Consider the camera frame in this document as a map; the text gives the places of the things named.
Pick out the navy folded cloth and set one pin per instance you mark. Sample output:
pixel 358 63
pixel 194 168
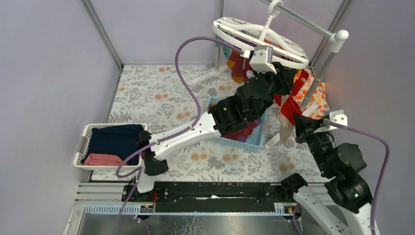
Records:
pixel 119 140

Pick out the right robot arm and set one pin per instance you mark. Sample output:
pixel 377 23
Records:
pixel 341 166

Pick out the white clip hanger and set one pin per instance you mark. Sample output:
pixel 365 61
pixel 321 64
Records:
pixel 246 36

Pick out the purple patterned sock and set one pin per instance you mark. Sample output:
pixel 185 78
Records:
pixel 239 66

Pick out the floral table mat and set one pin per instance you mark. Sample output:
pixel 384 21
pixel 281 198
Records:
pixel 154 95

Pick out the orange floral cloth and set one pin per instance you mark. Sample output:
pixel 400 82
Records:
pixel 317 105

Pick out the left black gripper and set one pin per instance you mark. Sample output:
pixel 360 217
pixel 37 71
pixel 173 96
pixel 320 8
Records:
pixel 282 77

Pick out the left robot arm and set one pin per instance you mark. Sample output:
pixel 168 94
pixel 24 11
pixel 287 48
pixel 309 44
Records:
pixel 229 115

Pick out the white plastic basket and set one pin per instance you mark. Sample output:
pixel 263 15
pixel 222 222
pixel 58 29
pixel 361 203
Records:
pixel 83 146

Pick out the pink folded cloth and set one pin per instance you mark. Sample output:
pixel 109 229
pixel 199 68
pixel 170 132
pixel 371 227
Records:
pixel 102 160

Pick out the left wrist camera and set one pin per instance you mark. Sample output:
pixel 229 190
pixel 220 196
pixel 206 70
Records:
pixel 262 60

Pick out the purple patchwork sock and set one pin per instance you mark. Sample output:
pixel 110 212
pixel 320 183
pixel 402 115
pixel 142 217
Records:
pixel 242 135

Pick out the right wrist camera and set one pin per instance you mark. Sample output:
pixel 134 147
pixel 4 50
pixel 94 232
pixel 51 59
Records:
pixel 337 117

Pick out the blue plastic basket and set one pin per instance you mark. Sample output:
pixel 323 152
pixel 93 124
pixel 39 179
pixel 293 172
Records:
pixel 253 141

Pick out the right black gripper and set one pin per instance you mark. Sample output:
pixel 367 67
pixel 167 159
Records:
pixel 303 124

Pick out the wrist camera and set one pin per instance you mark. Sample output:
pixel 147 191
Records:
pixel 337 117
pixel 262 60

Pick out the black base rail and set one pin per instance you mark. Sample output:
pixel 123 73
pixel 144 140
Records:
pixel 187 197

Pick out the red beige sock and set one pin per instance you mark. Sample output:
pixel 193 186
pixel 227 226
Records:
pixel 289 107

